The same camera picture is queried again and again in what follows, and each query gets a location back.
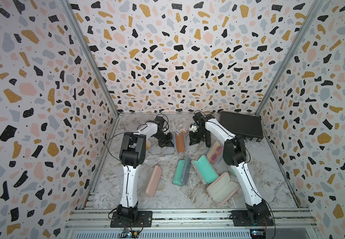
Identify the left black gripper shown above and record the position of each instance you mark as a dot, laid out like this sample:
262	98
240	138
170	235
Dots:
168	143

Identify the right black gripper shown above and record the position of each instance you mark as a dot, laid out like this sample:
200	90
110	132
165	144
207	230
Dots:
192	140

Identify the blue case brown lining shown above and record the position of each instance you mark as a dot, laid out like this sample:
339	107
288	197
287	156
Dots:
180	142

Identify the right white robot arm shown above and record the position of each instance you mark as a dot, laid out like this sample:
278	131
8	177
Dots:
234	155

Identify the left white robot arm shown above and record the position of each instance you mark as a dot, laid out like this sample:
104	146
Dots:
132	155

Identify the case with purple glasses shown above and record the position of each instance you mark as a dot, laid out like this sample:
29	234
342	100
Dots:
215	153

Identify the mint open glasses case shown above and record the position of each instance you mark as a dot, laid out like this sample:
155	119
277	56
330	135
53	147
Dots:
204	169

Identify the grey case mint lining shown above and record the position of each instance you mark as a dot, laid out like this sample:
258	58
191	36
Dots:
182	172

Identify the pink closed glasses case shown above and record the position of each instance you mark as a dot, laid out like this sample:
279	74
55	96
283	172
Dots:
151	182

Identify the pink open glasses case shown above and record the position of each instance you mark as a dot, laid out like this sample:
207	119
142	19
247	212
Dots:
222	189

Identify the playing card box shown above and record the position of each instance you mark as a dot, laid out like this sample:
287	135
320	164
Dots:
182	129

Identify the black briefcase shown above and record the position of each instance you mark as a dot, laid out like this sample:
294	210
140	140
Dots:
248	126

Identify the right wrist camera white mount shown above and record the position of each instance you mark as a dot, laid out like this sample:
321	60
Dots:
193	128

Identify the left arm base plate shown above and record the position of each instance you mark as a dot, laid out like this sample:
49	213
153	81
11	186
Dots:
142	220

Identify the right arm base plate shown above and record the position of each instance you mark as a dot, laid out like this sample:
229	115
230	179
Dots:
245	218

